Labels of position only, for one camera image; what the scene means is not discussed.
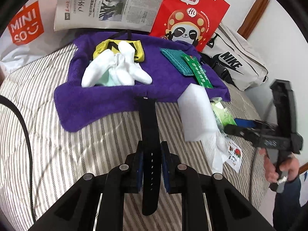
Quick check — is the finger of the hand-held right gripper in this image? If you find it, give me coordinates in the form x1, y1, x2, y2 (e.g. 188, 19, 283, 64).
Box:
224, 124, 256, 141
234, 118, 257, 129

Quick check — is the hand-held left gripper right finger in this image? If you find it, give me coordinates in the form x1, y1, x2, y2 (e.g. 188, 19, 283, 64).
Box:
161, 141, 277, 231

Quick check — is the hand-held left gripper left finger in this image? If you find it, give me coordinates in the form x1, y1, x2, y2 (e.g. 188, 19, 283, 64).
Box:
29, 141, 145, 231

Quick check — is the green wet wipes packet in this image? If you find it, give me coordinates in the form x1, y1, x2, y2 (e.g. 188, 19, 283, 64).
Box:
210, 97, 237, 127

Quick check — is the white paper towel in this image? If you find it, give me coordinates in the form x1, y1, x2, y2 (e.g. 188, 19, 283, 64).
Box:
201, 130, 230, 174

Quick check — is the black watch strap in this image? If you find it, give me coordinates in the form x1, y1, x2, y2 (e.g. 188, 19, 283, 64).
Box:
133, 96, 161, 216

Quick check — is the white foam sponge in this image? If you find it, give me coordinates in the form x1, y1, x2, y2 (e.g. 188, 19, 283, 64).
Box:
177, 83, 219, 142

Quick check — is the green snack packet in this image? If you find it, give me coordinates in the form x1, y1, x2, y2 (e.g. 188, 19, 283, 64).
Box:
181, 54, 214, 89

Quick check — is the purple towel tray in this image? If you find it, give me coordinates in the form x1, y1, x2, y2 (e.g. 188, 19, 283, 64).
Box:
54, 31, 231, 133

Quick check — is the mint and white sock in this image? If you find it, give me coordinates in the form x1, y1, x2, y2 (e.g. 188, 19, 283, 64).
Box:
96, 53, 135, 87

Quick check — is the teal scrub cloth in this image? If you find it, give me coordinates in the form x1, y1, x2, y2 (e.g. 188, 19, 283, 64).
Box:
160, 48, 195, 77

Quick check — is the yellow pouch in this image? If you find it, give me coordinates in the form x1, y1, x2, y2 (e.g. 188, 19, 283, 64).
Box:
93, 30, 145, 63

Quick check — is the person's right forearm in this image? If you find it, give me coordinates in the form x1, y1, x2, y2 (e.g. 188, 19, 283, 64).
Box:
272, 171, 308, 231

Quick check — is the person's right hand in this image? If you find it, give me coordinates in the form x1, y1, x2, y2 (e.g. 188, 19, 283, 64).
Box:
260, 149, 300, 183

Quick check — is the white sling bag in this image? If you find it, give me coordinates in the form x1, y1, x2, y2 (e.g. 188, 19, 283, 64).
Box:
200, 24, 269, 92

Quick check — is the red paper gift bag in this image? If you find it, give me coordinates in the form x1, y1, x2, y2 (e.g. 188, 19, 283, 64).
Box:
149, 0, 230, 52

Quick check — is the white plastic shopping bag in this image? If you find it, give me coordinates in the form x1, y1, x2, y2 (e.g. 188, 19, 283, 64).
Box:
0, 0, 80, 75

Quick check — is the folded newspaper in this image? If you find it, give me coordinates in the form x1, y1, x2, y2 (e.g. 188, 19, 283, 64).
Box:
53, 0, 174, 33

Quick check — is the black cable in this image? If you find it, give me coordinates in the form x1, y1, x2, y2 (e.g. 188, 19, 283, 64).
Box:
0, 95, 36, 224

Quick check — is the wooden door frame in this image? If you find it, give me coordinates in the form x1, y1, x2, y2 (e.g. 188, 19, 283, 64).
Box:
237, 0, 272, 40

